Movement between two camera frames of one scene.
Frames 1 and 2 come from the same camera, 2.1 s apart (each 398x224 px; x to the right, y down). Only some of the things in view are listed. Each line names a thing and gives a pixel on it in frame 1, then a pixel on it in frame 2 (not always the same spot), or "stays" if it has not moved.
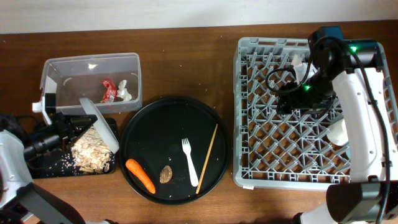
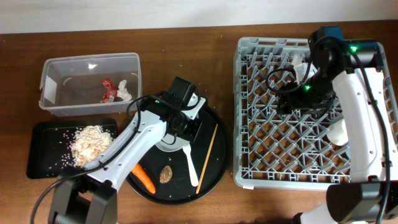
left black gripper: x=64 y=126 to x=193 y=133
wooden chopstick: x=207 y=160 stays
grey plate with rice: x=100 y=125 to x=171 y=142
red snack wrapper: x=111 y=94 stays
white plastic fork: x=187 y=147 stays
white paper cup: x=337 y=134 stays
